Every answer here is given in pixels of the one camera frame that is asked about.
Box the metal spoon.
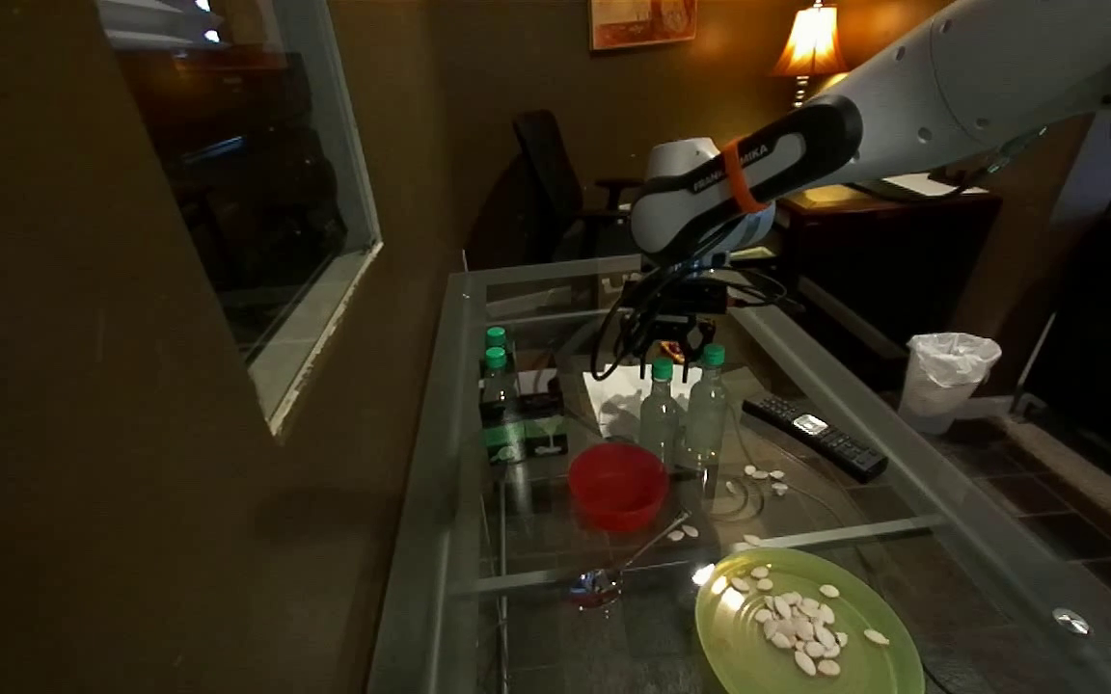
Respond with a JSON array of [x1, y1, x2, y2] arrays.
[[568, 507, 701, 610]]

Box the lit table lamp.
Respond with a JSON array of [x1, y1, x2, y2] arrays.
[[773, 0, 844, 109]]

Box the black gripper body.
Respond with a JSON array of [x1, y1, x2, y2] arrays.
[[637, 265, 732, 339]]

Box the white trash bin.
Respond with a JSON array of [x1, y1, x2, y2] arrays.
[[898, 327, 1007, 439]]

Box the white framed window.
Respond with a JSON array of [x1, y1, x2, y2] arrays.
[[91, 0, 385, 439]]

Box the white paper napkin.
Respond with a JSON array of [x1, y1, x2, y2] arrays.
[[581, 363, 656, 439]]

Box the black office chair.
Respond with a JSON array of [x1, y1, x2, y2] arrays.
[[509, 109, 650, 263]]

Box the orange cable strap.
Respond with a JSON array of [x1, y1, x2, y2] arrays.
[[717, 134, 763, 217]]

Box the green round plate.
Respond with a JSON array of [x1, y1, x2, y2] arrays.
[[690, 546, 932, 694]]

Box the white paper sheet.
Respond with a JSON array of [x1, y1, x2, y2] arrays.
[[879, 168, 961, 205]]

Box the framed wall picture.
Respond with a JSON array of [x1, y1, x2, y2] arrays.
[[587, 0, 701, 55]]

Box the dark bottle green cap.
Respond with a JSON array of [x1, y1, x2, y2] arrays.
[[474, 344, 516, 467]]

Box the dark wooden desk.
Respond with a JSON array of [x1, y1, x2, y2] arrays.
[[773, 175, 1007, 349]]

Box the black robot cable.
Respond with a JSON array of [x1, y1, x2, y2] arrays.
[[587, 247, 790, 384]]

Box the black remote control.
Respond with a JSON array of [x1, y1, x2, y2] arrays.
[[740, 390, 893, 485]]

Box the black green bottle pack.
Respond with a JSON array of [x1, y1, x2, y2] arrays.
[[474, 363, 570, 467]]

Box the clear bottle green cap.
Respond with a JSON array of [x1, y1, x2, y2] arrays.
[[637, 354, 686, 471], [685, 339, 732, 471]]

